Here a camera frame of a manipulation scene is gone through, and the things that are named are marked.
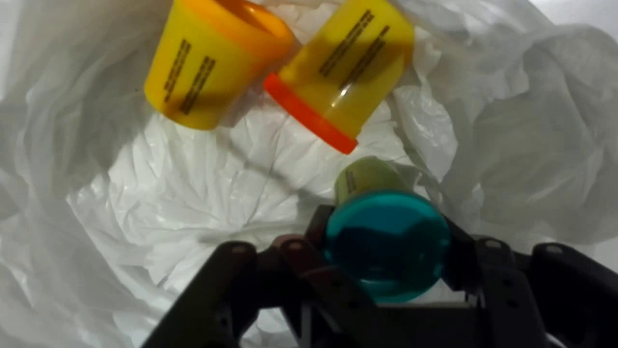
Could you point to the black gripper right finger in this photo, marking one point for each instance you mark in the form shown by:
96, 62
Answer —
529, 296

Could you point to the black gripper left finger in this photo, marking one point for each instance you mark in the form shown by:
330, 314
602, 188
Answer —
272, 290

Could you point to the yellow tub teal lid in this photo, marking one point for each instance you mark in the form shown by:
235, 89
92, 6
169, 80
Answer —
388, 244

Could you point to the white plastic bag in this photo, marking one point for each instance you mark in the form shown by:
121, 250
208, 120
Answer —
194, 205

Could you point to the yellow tub red-orange lid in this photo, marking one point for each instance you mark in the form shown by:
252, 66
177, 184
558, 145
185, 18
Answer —
349, 70

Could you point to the yellow tub light orange lid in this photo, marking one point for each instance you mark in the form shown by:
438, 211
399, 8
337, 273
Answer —
206, 58

